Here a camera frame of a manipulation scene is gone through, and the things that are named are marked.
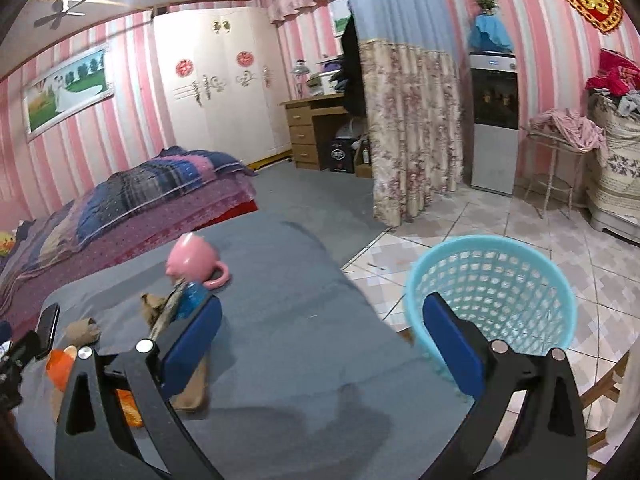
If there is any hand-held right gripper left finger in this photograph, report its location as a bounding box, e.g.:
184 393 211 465
54 295 225 480

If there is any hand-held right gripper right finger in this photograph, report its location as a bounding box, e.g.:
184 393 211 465
422 292 589 480

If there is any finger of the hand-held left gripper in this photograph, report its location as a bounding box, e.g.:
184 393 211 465
36 304 61 361

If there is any orange snack wrapper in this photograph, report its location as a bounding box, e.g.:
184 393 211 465
116 390 146 428
46 347 78 391

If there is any beige tape roll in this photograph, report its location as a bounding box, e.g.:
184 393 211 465
65 317 101 348

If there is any blue plastic wrapper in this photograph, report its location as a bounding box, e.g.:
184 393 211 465
175 282 208 321

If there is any blue plastic mesh wastebasket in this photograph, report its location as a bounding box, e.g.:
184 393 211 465
404 235 577 401

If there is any crumpled brown paper ball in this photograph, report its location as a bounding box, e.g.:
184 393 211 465
141 292 168 326

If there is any pink ceramic mug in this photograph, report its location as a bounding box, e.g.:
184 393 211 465
166 232 232 290

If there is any purple covered bed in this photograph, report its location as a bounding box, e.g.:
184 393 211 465
0 146 260 331

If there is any wooden stool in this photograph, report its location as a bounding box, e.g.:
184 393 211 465
575 350 636 461

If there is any plaid patchwork quilt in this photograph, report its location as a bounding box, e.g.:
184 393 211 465
15 146 258 261

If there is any grey carpet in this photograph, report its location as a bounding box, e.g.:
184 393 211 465
250 162 396 271

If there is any glass side table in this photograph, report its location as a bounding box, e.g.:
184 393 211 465
520 127 593 218

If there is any water dispenser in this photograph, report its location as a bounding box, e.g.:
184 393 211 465
462 52 521 196

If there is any black box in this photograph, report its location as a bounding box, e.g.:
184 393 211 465
327 137 357 173

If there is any blue floral curtain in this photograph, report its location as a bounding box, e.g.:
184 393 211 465
342 0 463 228

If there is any white wardrobe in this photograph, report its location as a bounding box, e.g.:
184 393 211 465
152 7 293 166

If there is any floral covered cabinet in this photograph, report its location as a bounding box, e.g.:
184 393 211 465
585 92 640 246

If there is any wooden desk with drawers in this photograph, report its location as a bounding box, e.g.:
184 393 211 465
280 92 371 171

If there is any white electric fan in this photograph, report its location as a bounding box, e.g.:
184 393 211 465
335 117 368 141

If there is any pink cloth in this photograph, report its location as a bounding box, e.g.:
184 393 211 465
530 107 608 153

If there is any desk lamp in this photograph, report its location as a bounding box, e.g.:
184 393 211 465
292 59 312 98

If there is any black hanging garment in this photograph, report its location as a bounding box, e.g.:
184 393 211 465
341 12 368 116

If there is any pile of desk clutter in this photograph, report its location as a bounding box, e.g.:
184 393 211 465
307 60 346 96

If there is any pile of clothes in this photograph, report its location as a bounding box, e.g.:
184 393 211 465
585 49 640 116

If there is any blue cloth cover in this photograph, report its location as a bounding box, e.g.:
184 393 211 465
467 14 516 53

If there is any ceiling fan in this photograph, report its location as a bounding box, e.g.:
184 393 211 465
32 0 92 28

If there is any framed wall picture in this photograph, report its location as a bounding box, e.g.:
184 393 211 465
22 45 116 142

